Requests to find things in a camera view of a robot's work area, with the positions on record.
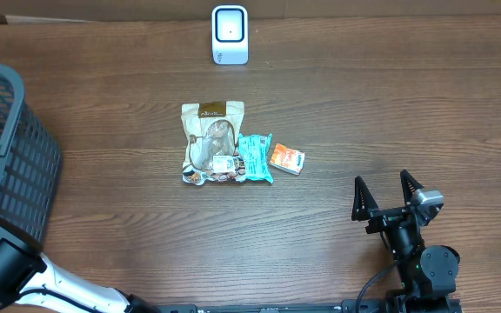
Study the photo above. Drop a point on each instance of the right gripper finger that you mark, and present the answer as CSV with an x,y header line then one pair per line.
x,y
364,205
409,185

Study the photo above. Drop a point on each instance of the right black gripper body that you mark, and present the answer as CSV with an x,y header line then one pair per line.
x,y
384,218

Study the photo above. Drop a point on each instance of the orange small box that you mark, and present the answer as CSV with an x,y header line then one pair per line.
x,y
287,159

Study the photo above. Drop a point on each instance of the teal wet wipes packet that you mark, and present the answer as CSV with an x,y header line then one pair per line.
x,y
254,150

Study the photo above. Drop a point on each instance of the beige snack pouch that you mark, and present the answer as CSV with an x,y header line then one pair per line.
x,y
212,130

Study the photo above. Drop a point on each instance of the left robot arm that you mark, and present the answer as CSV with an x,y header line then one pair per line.
x,y
29,277

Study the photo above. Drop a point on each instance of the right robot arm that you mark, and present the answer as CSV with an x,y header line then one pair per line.
x,y
427,273

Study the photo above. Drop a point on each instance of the white barcode scanner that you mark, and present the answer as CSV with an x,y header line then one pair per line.
x,y
230,35

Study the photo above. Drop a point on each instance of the grey plastic mesh basket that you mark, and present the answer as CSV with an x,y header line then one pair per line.
x,y
30,160

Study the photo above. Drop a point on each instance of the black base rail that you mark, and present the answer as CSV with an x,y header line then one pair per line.
x,y
346,306

